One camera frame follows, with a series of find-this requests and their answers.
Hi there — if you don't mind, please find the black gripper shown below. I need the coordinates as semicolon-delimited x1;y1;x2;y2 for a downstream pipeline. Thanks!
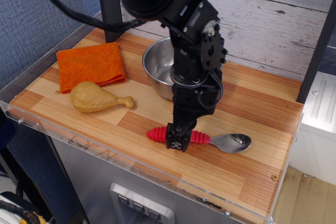
165;77;223;152

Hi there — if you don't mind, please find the red handled metal spoon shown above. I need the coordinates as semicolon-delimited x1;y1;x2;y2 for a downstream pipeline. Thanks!
147;126;252;154

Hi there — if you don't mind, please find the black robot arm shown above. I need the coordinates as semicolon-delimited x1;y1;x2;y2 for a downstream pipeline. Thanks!
121;0;227;151

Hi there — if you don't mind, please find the orange folded towel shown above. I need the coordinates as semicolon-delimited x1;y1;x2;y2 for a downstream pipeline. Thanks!
56;42;127;94

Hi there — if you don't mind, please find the clear acrylic edge guard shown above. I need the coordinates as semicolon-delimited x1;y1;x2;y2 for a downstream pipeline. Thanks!
2;96;303;223

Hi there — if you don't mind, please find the stainless steel bowl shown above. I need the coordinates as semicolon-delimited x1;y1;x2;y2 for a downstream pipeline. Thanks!
142;37;174;101

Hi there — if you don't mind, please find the silver button control panel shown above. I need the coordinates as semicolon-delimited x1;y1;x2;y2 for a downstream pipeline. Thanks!
110;183;176;223

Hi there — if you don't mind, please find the stainless steel cabinet front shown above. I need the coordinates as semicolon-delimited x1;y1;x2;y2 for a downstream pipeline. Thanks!
51;137;235;223

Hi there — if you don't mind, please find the plastic toy chicken drumstick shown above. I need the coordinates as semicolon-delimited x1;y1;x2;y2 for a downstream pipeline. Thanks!
70;82;134;113

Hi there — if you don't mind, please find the white appliance at right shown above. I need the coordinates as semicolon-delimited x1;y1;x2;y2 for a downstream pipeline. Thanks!
289;72;335;184

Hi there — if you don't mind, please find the yellow black object bottom left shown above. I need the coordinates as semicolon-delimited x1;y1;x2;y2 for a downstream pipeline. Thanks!
1;200;47;223

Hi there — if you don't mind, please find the black left vertical post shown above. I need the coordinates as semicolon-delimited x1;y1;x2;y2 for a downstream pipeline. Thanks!
96;0;124;44

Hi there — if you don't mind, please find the black vertical post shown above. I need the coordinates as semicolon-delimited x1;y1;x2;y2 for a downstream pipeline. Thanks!
296;0;335;104
96;0;124;44

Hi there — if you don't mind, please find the black right vertical post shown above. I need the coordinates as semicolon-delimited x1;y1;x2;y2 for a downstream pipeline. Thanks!
296;0;335;104

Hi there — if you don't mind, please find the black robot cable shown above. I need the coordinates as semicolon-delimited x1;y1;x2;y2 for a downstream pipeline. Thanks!
31;0;148;32

